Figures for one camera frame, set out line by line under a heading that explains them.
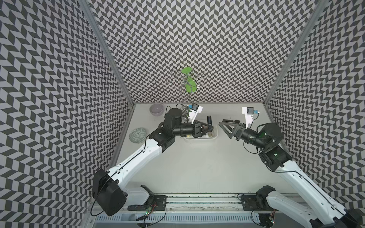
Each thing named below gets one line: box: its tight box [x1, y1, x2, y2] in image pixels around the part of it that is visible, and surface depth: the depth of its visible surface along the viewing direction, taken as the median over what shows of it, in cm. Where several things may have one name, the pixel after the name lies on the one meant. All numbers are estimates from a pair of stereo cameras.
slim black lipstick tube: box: [206, 115, 212, 125], surface depth 65 cm
